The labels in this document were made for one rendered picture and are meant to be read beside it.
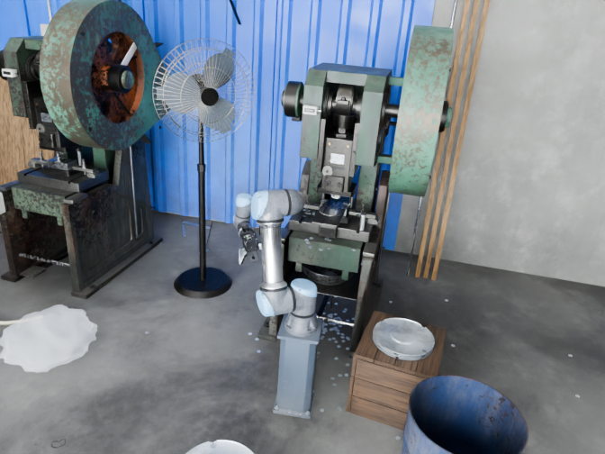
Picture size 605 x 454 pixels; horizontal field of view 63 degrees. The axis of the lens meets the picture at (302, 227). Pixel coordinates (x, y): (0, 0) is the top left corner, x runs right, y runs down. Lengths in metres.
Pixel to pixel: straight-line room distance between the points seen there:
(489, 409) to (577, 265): 2.28
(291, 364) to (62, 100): 1.74
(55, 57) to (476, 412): 2.54
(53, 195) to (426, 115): 2.22
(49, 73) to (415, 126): 1.82
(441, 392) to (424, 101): 1.21
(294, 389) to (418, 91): 1.45
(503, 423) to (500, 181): 2.17
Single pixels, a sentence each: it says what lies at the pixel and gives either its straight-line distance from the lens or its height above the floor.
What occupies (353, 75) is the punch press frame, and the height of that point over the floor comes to 1.49.
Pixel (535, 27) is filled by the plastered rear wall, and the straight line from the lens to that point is 3.79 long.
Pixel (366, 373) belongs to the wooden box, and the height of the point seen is 0.26.
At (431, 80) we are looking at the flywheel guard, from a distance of 2.25.
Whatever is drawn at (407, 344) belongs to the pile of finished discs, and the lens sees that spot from 2.43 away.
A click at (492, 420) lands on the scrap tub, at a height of 0.35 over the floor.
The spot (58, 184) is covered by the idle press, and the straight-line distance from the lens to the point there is 3.41.
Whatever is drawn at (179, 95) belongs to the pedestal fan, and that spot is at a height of 1.29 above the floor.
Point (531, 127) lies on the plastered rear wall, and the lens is 3.88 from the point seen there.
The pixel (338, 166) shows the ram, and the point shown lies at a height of 1.03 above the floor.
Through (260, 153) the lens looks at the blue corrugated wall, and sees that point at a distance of 4.05.
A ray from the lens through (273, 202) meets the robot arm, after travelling 2.02.
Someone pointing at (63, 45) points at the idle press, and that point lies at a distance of 2.86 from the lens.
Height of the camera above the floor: 1.79
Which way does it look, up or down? 24 degrees down
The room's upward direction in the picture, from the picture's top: 4 degrees clockwise
